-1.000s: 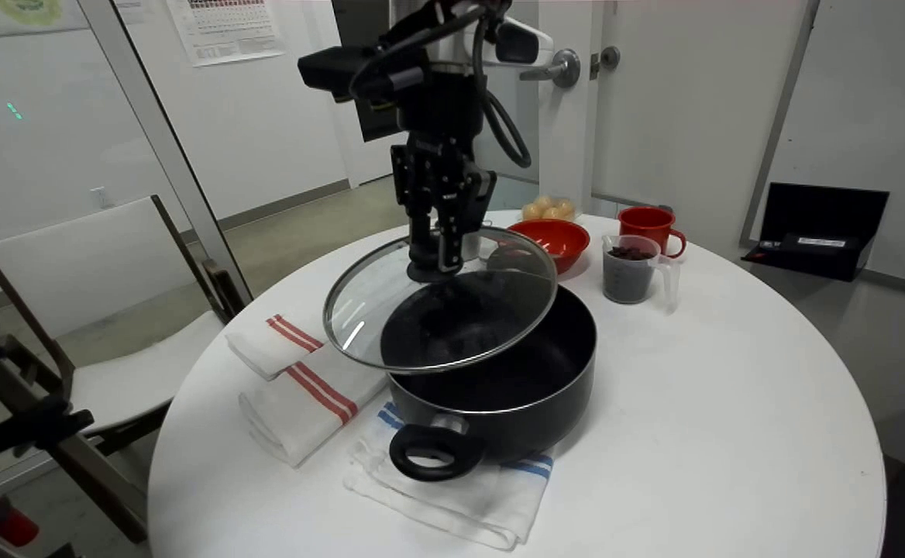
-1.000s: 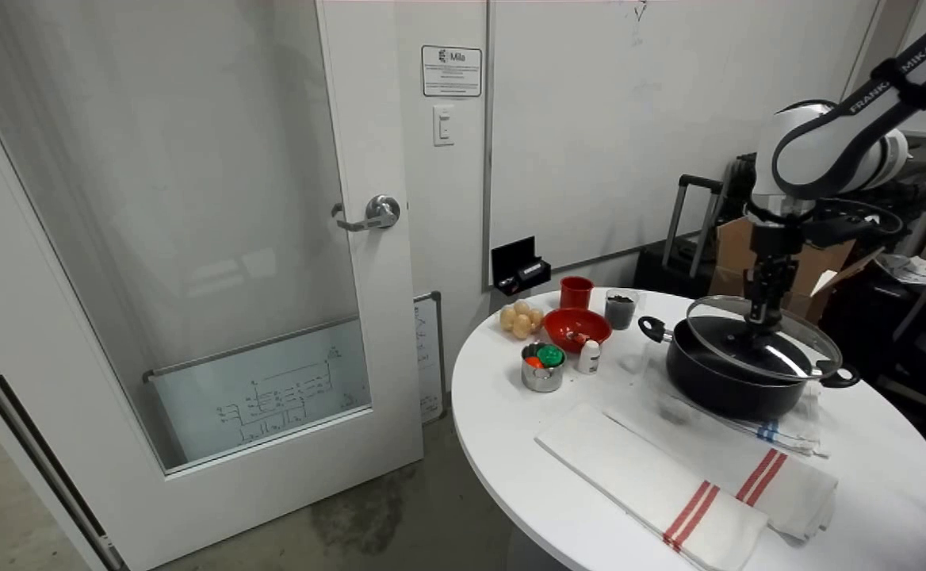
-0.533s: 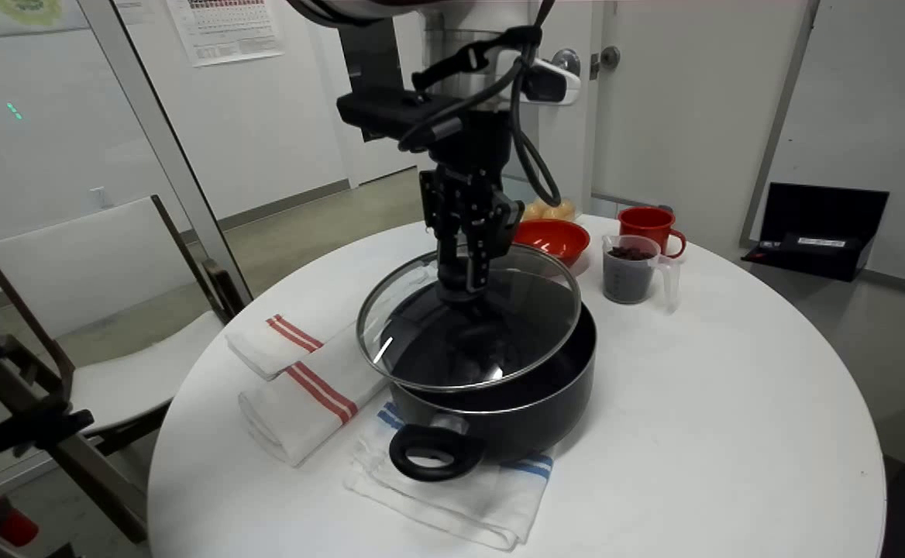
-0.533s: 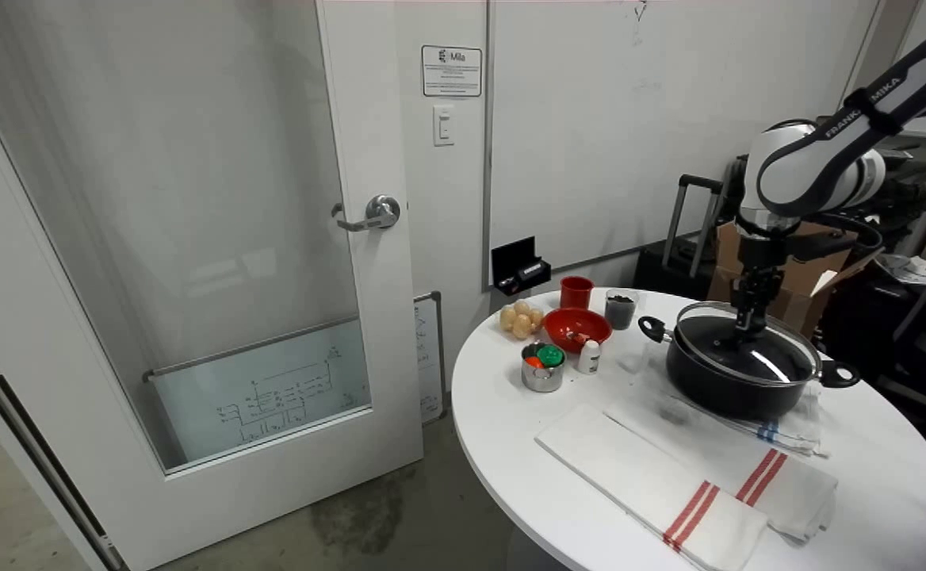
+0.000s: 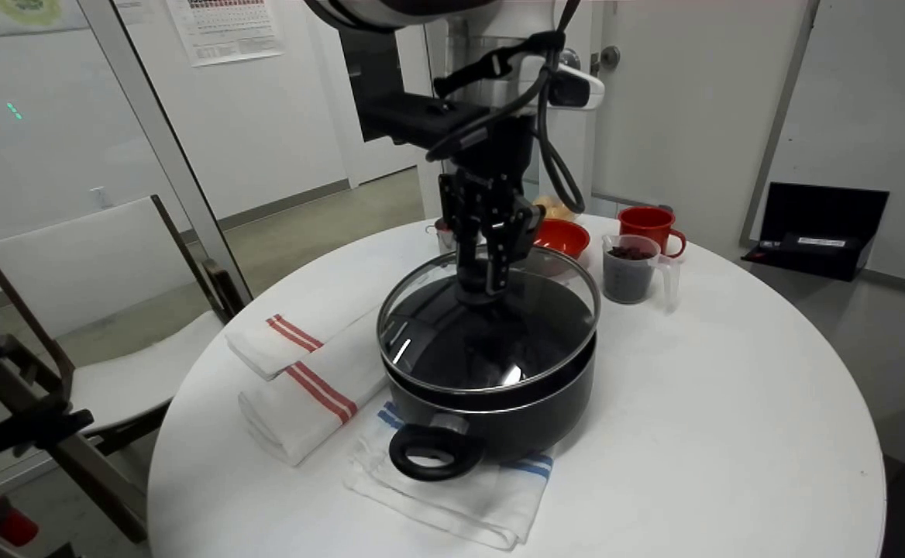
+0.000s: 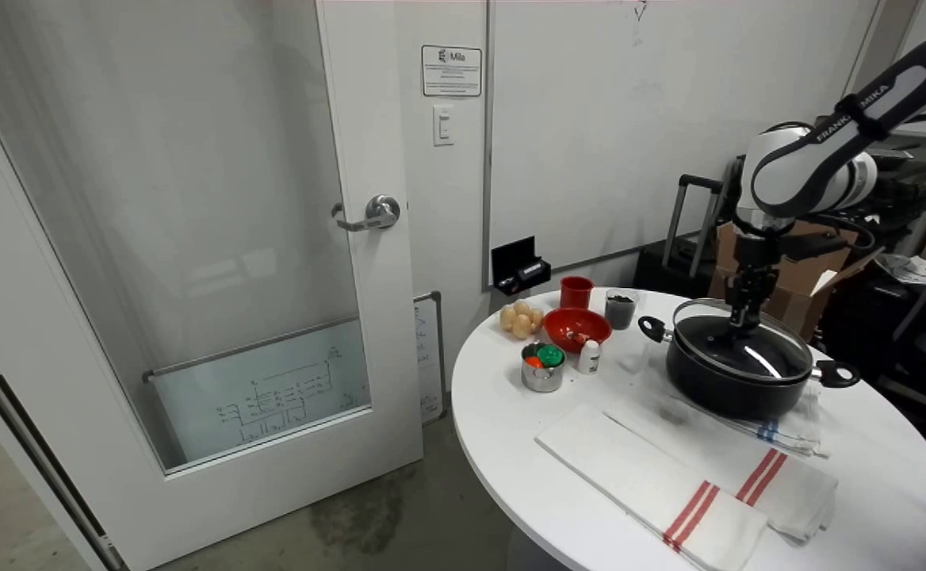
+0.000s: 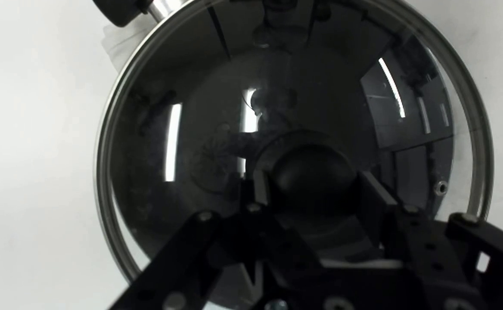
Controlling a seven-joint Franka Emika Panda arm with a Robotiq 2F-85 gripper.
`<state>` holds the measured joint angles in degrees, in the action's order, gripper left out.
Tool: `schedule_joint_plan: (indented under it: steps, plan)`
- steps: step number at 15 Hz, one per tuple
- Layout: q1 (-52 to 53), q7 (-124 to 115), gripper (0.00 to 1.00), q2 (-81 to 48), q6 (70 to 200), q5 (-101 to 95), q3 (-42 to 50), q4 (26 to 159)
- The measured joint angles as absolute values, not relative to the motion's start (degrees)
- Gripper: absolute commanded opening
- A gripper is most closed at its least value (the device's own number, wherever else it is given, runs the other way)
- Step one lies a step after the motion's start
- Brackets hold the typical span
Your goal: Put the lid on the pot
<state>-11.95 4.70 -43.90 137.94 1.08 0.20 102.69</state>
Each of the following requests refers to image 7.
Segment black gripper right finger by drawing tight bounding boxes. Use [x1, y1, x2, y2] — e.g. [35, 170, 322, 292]
[357, 170, 503, 310]

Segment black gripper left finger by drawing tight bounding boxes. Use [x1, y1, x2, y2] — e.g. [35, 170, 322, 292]
[110, 170, 322, 310]

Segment glass lid with black knob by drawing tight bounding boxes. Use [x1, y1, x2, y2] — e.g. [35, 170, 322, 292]
[95, 0, 496, 290]

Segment black pot with handles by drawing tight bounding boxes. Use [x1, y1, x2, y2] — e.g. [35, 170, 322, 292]
[93, 0, 176, 28]

